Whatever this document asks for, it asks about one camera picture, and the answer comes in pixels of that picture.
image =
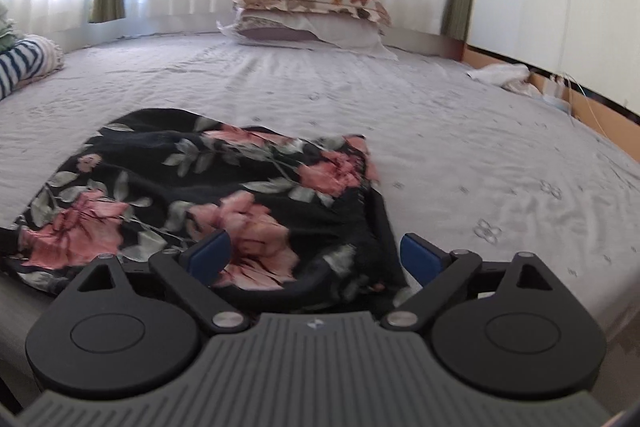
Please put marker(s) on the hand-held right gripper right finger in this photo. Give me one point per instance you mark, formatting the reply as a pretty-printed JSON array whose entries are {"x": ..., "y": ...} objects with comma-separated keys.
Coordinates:
[{"x": 420, "y": 257}]

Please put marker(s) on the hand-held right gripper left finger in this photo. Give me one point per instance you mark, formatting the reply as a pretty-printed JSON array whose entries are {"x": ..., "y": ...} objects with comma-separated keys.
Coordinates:
[{"x": 210, "y": 252}]

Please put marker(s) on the black floral pants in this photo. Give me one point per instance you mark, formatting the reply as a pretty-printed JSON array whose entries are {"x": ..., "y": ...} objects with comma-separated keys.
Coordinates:
[{"x": 200, "y": 167}]

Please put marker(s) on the bed with grey sheet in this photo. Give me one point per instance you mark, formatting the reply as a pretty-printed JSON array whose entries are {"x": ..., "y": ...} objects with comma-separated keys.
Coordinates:
[{"x": 450, "y": 132}]

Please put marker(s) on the white crumpled cloth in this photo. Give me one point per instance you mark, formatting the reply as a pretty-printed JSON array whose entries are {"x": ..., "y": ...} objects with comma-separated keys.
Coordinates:
[{"x": 500, "y": 74}]

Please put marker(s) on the lilac and white pillow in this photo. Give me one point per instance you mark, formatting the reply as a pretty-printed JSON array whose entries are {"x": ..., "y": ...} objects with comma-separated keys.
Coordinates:
[{"x": 340, "y": 34}]

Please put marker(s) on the pink and blue striped quilt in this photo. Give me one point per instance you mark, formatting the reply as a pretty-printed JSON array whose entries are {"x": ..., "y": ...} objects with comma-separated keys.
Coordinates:
[{"x": 25, "y": 57}]

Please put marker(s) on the light green floral quilt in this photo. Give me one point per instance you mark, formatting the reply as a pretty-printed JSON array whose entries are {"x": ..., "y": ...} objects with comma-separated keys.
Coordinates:
[{"x": 6, "y": 27}]

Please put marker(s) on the wooden bed frame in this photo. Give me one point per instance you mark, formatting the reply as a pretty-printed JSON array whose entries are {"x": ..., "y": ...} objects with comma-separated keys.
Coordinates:
[{"x": 605, "y": 117}]

